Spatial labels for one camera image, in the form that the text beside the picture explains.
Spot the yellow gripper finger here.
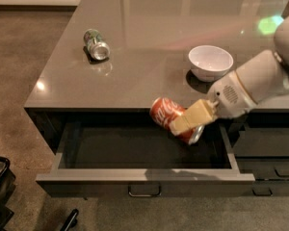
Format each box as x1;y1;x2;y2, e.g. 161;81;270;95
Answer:
170;99;218;136

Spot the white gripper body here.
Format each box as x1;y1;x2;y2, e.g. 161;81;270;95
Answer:
207;71;256;118

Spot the red coke can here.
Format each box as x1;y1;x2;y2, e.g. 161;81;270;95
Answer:
149;97;204;145

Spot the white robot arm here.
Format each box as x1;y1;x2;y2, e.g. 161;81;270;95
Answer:
170;16;289;136

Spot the lower right drawer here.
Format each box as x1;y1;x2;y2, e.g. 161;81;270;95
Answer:
229;113;289;196

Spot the open grey top drawer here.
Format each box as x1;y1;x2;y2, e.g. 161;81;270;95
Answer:
36;124;255;198

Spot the green soda can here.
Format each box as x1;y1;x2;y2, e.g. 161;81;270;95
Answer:
83;29;110;61

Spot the white bowl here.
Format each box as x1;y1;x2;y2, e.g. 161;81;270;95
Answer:
188;45;233;82

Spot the black chair leg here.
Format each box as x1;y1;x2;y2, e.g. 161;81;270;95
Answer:
60;209;79;231

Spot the black cart with items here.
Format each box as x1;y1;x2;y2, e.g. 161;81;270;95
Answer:
0;156;15;231

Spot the metal drawer handle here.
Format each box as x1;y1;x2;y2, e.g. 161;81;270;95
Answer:
127;185;162;197

